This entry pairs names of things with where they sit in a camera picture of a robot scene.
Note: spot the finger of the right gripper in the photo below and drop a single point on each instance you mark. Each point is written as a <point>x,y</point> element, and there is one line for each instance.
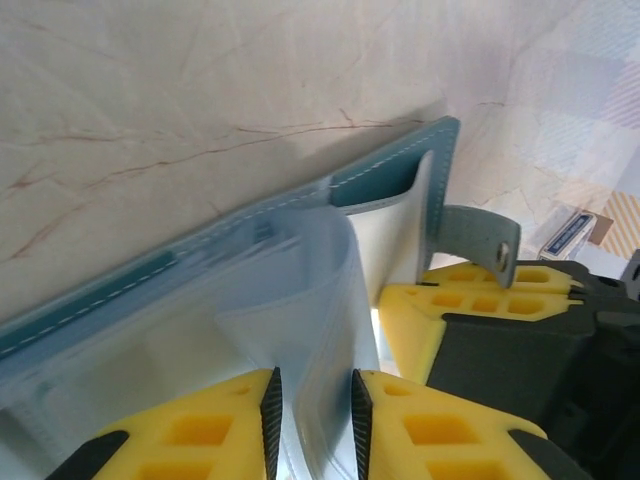
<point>500,350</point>
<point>545,280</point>

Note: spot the teal card holder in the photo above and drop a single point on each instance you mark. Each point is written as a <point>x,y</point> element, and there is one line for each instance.
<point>375,175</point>

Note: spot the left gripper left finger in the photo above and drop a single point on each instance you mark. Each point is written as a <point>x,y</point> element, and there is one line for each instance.
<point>200,430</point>

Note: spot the blue and white small box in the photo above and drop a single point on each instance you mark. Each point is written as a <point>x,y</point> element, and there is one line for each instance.
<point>570,235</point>

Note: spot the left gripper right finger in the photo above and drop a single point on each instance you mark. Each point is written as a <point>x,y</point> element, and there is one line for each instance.
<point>440,440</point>

